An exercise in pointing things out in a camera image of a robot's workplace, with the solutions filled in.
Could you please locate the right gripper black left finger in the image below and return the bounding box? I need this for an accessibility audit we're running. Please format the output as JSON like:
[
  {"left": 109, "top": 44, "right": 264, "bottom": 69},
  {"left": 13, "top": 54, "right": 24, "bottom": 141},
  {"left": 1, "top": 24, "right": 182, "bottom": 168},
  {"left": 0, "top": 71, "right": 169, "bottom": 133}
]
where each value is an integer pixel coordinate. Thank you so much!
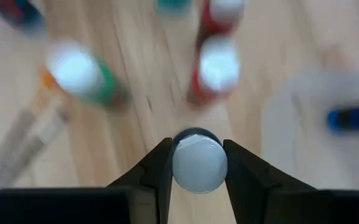
[{"left": 106, "top": 138, "right": 174, "bottom": 224}]

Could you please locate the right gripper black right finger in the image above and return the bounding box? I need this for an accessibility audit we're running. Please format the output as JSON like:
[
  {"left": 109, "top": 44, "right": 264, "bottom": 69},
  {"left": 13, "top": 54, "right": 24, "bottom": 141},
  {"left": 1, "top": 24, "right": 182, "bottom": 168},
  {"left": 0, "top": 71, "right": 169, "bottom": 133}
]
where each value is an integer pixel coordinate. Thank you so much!
[{"left": 222, "top": 139, "right": 320, "bottom": 224}]

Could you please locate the small dark teal paint bottle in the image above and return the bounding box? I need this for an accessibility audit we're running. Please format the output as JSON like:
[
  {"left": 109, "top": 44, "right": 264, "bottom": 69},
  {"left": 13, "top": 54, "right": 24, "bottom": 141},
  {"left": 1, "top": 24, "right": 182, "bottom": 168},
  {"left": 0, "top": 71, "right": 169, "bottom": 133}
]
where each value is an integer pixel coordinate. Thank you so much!
[{"left": 171, "top": 126, "right": 229, "bottom": 195}]

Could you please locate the paintbrush with pale bristles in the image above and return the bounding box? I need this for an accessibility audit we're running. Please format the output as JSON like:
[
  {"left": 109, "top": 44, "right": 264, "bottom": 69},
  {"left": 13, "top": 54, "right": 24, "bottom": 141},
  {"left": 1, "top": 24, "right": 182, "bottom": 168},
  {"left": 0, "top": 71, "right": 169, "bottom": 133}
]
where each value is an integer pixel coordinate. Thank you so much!
[{"left": 0, "top": 102, "right": 73, "bottom": 197}]

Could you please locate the small red paint bottle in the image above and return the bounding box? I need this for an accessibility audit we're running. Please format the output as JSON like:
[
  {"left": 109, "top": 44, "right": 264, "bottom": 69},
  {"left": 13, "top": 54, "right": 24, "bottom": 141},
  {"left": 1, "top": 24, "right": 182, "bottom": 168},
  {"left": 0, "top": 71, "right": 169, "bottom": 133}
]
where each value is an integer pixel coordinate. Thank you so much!
[
  {"left": 197, "top": 0, "right": 248, "bottom": 38},
  {"left": 187, "top": 35, "right": 242, "bottom": 106}
]

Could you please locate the small green paint bottle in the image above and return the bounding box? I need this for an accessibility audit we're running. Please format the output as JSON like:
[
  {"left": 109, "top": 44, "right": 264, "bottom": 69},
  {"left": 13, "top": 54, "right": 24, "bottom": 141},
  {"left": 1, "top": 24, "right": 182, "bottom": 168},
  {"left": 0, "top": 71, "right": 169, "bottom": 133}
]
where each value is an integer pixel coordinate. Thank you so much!
[{"left": 44, "top": 40, "right": 131, "bottom": 110}]

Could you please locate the paintbrush with orange bristles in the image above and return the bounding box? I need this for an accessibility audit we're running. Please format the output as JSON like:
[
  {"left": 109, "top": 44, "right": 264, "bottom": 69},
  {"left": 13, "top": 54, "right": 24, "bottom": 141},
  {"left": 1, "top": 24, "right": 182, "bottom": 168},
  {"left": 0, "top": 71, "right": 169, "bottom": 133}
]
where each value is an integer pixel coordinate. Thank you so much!
[{"left": 0, "top": 70, "right": 58, "bottom": 178}]

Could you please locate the large teal paint bottle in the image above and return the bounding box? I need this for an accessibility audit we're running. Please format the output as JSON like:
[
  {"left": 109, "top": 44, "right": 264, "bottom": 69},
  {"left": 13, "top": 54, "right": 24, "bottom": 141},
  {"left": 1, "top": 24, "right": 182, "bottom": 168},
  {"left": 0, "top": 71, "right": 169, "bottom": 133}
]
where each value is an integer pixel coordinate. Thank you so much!
[{"left": 156, "top": 0, "right": 194, "bottom": 16}]

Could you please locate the large purple-blue paint bottle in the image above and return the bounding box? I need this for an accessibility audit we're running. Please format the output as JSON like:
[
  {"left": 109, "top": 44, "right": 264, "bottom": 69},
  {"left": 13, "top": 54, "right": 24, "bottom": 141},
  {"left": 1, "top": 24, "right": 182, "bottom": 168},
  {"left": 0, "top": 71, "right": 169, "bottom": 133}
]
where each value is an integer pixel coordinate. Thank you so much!
[{"left": 0, "top": 0, "right": 48, "bottom": 38}]

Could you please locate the clear plastic bin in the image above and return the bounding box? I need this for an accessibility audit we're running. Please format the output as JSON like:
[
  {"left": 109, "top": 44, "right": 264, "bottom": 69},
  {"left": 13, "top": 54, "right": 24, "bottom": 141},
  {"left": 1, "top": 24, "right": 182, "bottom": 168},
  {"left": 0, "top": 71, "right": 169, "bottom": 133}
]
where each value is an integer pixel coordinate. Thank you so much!
[{"left": 259, "top": 70, "right": 359, "bottom": 190}]

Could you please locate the blue and black object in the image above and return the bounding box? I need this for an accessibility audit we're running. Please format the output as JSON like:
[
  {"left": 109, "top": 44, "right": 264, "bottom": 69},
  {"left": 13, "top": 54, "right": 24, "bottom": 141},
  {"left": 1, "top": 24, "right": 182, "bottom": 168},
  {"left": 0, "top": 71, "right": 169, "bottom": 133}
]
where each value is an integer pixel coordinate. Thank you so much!
[{"left": 327, "top": 105, "right": 359, "bottom": 133}]

